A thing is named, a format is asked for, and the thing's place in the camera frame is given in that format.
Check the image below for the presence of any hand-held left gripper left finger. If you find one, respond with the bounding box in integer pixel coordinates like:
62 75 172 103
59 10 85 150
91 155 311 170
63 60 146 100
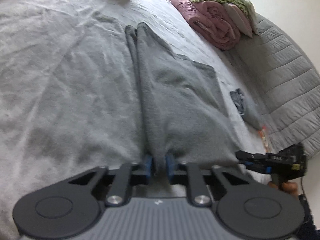
67 154 153 207

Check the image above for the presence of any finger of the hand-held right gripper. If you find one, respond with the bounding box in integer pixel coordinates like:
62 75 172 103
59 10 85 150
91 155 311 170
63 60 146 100
244 161 272 175
236 150 267 164

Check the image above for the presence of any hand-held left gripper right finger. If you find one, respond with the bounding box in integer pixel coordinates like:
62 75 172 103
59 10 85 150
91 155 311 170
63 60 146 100
165 154 253 207

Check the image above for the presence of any grey t-shirt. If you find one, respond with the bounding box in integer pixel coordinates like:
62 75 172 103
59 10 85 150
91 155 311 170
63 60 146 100
124 22 244 198

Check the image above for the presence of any person's right hand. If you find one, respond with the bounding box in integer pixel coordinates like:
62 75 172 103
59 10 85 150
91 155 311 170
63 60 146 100
267 181 299 195

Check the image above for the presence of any orange packet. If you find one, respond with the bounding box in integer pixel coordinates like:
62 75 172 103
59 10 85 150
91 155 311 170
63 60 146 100
259 126 270 148

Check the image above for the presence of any small folded grey garment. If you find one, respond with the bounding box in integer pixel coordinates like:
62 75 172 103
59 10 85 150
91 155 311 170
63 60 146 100
230 88 262 130

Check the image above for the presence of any grey quilted headboard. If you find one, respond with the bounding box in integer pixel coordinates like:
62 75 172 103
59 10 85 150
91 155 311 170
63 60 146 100
225 12 320 159

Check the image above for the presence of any bed with grey sheet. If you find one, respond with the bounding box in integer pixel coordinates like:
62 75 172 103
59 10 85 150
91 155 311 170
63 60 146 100
0 0 275 240

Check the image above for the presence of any pale pink pillow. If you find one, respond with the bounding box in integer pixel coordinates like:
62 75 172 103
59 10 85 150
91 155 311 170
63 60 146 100
222 3 253 38

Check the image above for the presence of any pink folded quilt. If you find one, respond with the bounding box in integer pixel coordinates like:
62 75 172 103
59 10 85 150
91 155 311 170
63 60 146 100
162 0 242 51

